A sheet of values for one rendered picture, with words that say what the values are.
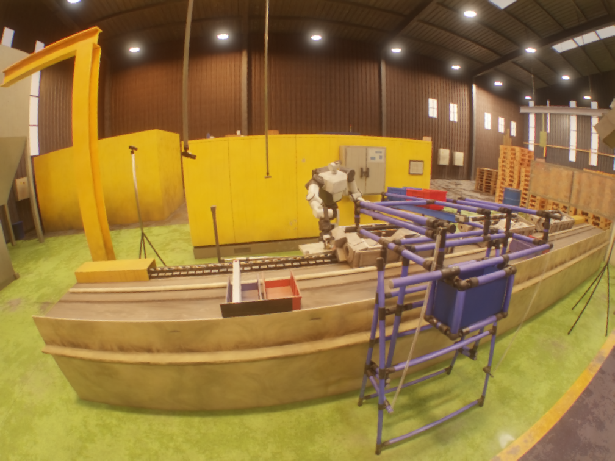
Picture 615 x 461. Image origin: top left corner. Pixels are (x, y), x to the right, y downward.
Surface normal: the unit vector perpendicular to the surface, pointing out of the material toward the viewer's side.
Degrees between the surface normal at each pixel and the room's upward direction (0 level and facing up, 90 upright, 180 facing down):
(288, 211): 90
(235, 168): 90
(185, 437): 0
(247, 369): 90
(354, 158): 90
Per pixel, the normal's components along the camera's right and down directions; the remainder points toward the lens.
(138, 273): 0.22, 0.29
